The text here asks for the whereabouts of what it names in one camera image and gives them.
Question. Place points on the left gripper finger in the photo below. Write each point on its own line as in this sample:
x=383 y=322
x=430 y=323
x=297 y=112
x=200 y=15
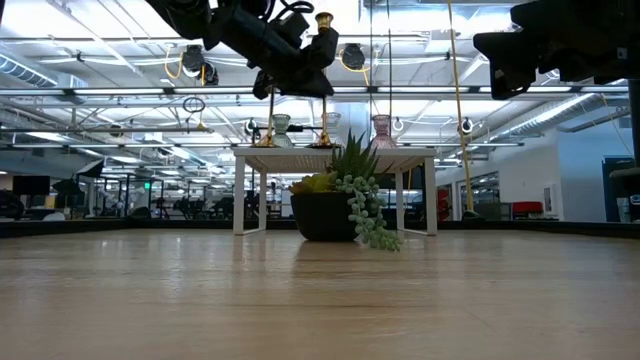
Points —
x=322 y=50
x=315 y=85

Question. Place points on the tall gold candlestick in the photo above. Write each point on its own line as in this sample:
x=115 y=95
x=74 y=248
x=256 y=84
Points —
x=324 y=21

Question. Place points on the clear glass candle holder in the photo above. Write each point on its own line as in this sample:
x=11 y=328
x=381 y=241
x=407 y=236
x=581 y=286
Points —
x=332 y=120

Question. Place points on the green glass candle holder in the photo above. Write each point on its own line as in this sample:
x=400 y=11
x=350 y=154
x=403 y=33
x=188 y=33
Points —
x=281 y=132

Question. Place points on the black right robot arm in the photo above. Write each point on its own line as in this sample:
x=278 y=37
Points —
x=590 y=30

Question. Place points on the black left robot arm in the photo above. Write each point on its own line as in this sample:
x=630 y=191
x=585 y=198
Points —
x=190 y=15

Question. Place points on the white perforated metal shelf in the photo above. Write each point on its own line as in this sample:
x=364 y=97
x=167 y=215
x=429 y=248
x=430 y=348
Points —
x=310 y=157

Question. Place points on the potted succulent plant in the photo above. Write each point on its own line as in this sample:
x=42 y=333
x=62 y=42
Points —
x=325 y=215

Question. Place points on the red sofa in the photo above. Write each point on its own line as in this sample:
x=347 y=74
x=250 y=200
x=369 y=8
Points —
x=527 y=209

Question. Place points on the dark cabinet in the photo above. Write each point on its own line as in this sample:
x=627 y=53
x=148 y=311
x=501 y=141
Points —
x=620 y=190

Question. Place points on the dark monitor screen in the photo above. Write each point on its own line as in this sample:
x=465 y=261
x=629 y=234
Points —
x=31 y=185

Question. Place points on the silver ventilation duct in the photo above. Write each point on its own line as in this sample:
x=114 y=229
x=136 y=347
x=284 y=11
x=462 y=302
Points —
x=25 y=72
x=550 y=120

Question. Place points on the black aluminium rig frame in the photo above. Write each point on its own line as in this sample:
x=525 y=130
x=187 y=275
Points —
x=100 y=227

